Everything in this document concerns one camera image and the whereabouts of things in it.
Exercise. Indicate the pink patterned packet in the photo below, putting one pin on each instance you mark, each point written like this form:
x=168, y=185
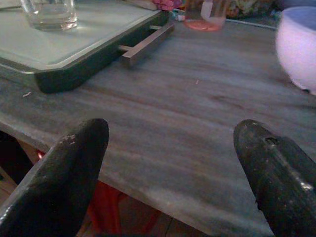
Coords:
x=166, y=4

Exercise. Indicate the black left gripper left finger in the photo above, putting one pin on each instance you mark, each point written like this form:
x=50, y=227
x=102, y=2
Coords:
x=56, y=182

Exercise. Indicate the pink transparent plastic cup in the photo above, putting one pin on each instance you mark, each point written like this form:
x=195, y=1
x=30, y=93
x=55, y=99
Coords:
x=206, y=14

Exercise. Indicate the colourful patterned bag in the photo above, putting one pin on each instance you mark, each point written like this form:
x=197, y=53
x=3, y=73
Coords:
x=249, y=7

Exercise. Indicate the white round bowl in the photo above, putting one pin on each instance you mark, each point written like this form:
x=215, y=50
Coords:
x=297, y=47

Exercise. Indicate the clear drinking glass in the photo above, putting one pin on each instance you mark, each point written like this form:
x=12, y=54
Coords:
x=50, y=13

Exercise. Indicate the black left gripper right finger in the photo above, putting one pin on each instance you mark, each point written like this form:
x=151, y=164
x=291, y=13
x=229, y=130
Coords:
x=279, y=177

